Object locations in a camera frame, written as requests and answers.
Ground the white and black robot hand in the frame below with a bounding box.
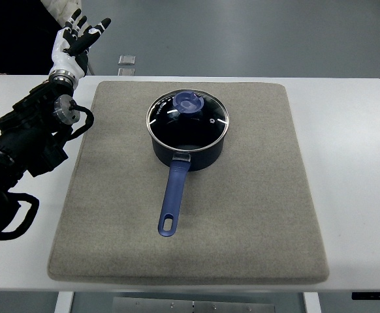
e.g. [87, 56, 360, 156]
[49, 8, 111, 89]

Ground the dark blue saucepan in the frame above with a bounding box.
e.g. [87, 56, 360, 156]
[151, 134, 227, 237]

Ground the glass pot lid blue knob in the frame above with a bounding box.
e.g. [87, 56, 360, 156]
[146, 89, 229, 151]

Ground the black table control panel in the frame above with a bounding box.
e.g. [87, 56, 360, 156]
[351, 292, 380, 301]

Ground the beige fabric mat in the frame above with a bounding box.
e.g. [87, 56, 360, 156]
[48, 82, 329, 285]

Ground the upper metal floor plate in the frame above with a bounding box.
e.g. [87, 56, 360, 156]
[118, 54, 136, 65]

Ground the grey metal table crossbar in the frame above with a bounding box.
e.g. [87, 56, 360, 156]
[112, 297, 276, 313]

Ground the white right table leg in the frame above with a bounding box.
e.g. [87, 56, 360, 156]
[303, 292, 322, 313]

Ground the white table leg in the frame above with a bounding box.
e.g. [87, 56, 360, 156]
[54, 291, 74, 313]
[303, 292, 322, 313]

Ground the lower metal floor plate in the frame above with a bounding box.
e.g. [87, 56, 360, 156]
[118, 67, 135, 76]

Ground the metal floor plate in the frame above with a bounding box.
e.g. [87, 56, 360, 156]
[118, 67, 135, 76]
[118, 54, 136, 65]

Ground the white left table leg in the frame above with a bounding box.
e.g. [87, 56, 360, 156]
[54, 291, 74, 313]

